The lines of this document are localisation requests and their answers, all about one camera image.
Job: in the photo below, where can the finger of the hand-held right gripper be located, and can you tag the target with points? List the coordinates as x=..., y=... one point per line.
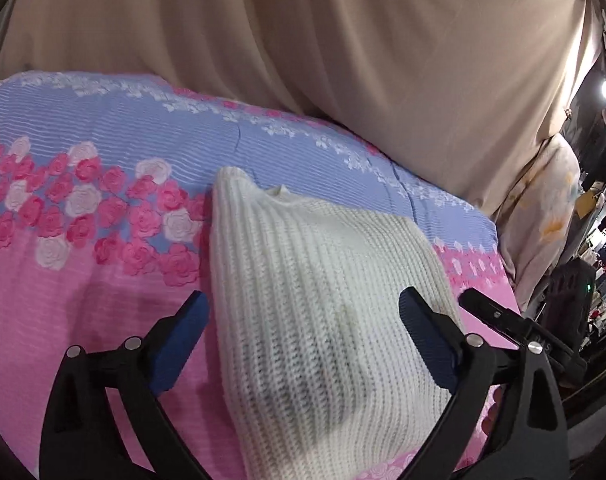
x=493, y=315

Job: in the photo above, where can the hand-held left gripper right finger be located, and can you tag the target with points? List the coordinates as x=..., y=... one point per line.
x=428, y=335

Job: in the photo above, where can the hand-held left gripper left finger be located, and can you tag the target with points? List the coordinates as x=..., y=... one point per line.
x=178, y=345

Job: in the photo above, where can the white knit sweater striped front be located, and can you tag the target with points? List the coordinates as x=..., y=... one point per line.
x=308, y=285

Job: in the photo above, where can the dark hanging clothes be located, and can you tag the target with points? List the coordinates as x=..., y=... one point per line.
x=600, y=160

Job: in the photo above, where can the pale floral quilt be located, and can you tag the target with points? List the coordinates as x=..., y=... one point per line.
x=543, y=210

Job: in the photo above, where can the floral striped bed sheet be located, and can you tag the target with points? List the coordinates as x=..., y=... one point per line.
x=108, y=120

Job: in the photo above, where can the beige curtain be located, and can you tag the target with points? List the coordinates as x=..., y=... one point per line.
x=333, y=35

